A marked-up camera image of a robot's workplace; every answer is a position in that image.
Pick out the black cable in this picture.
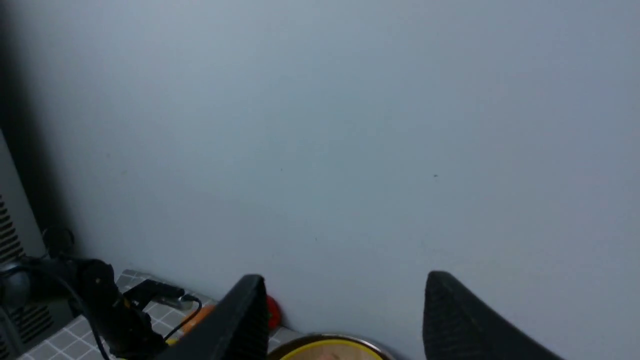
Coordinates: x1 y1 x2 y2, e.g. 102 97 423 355
160 295 203 343

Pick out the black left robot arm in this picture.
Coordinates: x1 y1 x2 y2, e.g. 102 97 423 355
1 227 192 360

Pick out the red bell pepper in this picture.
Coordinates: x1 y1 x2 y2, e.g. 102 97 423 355
266 295 282 332

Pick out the stainless steel pot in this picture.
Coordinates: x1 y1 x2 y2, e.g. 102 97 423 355
265 333 401 360

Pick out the yellow bamboo steamer basket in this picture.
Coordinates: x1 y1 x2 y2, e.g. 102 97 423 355
267 334 396 360

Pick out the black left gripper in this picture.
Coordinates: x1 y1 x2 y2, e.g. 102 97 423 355
80 260 186 359

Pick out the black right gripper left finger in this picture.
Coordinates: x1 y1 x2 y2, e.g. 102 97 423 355
155 274 270 360

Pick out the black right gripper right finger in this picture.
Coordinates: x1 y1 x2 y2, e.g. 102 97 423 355
422 271 561 360

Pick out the grey vented appliance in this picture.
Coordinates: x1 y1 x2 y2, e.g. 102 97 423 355
0 136 58 360

